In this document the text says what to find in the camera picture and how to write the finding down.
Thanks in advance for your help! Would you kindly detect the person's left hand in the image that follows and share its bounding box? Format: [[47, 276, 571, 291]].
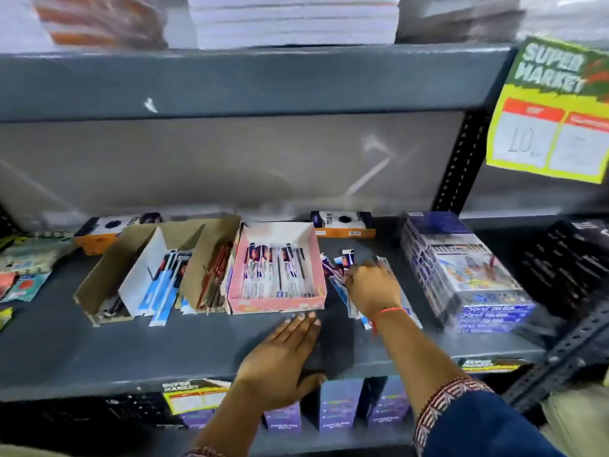
[[235, 312, 329, 413]]

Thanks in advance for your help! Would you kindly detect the person's right hand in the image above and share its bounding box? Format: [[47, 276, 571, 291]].
[[344, 261, 405, 321]]

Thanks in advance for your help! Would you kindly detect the pile of pen packets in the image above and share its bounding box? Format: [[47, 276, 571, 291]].
[[321, 249, 423, 330]]

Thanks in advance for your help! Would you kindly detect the person's left forearm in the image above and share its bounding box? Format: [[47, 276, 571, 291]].
[[183, 378, 268, 457]]

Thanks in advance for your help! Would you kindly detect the person's right forearm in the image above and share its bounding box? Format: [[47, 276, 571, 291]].
[[372, 309, 568, 457]]

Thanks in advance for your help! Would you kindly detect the purple carton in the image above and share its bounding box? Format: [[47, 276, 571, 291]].
[[180, 408, 216, 430], [319, 378, 365, 432], [365, 375, 412, 427], [263, 401, 303, 433]]

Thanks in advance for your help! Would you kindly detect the pink cardboard display box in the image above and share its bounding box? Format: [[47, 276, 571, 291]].
[[226, 222, 328, 315]]

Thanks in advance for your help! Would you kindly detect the orange white black box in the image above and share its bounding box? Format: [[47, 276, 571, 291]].
[[310, 211, 377, 240], [73, 212, 163, 256]]

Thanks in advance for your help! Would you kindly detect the row of boxed pen packets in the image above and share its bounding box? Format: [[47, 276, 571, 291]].
[[240, 242, 316, 300]]

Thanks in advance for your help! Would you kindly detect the bundle of red pens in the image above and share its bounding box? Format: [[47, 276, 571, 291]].
[[196, 242, 233, 311]]

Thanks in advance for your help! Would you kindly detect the grey metal shelf rack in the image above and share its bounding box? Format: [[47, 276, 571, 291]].
[[0, 43, 609, 457]]

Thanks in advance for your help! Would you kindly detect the wrapped stack of colour boxes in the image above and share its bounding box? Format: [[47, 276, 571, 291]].
[[400, 211, 537, 335]]

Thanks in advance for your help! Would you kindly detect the small yellow price label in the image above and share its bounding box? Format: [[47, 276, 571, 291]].
[[162, 379, 232, 416], [458, 357, 530, 374]]

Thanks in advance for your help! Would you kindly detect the narrow brown cardboard box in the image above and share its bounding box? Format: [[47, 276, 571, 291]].
[[180, 215, 242, 314]]

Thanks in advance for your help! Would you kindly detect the blue white pen packets bundle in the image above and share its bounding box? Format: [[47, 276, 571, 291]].
[[138, 249, 192, 327]]

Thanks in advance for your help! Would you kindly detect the large brown cardboard box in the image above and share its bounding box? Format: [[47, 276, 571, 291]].
[[73, 222, 206, 327]]

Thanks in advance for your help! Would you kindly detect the stack of black packets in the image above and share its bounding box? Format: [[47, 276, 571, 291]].
[[518, 219, 609, 331]]

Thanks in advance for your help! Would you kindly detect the row of black boxes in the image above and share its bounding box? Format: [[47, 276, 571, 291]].
[[0, 391, 187, 445]]

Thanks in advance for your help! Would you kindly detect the large yellow green price sign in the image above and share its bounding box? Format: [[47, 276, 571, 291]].
[[486, 36, 609, 185]]

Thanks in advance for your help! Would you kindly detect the stack of white notebooks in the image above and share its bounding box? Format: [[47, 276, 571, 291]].
[[186, 0, 401, 51]]

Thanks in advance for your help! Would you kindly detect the pile of colourful toy packets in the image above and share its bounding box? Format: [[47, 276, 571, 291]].
[[0, 231, 76, 304]]

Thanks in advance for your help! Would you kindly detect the beige cloth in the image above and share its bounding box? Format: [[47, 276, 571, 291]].
[[541, 368, 609, 457]]

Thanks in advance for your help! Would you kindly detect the wrapped stack of grey notebooks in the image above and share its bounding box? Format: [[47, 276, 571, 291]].
[[396, 0, 609, 49]]

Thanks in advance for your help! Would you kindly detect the stack of orange notebooks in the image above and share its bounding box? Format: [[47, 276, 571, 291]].
[[29, 0, 169, 51]]

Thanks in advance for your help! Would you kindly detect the red thread bracelet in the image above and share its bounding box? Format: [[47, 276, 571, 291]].
[[370, 307, 406, 334]]

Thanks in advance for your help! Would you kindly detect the black perforated shelf post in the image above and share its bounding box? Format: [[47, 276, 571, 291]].
[[430, 110, 492, 215]]

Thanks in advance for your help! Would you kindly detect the grey perforated angle rail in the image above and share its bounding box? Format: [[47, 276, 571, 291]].
[[501, 303, 609, 411]]

